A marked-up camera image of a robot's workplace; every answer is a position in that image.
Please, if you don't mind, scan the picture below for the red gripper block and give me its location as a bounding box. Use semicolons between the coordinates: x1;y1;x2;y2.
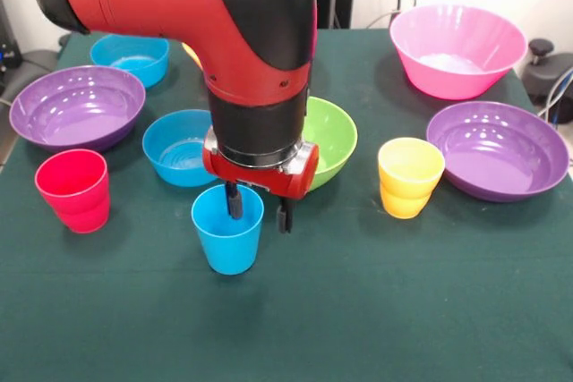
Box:
201;126;320;234

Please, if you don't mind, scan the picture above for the blue plastic cup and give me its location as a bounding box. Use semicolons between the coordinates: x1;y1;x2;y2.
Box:
191;183;265;276

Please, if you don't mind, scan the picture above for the green plastic bowl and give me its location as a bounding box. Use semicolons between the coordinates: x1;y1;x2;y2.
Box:
302;96;359;192

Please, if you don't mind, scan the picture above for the orange plastic bowl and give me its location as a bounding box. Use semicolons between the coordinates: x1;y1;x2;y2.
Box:
181;41;203;72

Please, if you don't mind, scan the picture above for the pink plastic bowl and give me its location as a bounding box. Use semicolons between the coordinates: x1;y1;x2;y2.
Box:
389;3;529;101

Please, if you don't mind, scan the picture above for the small blue plastic bowl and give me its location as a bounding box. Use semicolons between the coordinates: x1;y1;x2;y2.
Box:
89;33;170;89
141;108;220;188

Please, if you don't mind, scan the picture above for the dark green tablecloth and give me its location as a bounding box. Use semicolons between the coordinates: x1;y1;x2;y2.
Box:
0;26;573;382

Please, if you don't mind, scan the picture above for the yellow plastic cup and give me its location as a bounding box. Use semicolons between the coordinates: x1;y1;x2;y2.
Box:
378;137;447;220

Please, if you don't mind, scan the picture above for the red plastic cup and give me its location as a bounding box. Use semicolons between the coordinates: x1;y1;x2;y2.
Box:
34;148;111;234

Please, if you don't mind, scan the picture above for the purple plastic bowl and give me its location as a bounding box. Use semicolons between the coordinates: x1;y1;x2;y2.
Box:
8;64;147;153
425;100;570;203

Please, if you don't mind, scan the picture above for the grey rounded base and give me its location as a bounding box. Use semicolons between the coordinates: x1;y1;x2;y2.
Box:
17;48;62;83

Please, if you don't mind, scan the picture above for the black equipment box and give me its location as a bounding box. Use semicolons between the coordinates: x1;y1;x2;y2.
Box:
0;0;23;92

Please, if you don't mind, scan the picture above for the black clamp with knob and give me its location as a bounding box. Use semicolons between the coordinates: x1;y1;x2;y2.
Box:
521;38;573;104

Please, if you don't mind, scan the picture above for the bundle of light cables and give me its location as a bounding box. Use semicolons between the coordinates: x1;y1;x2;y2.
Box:
536;66;573;126

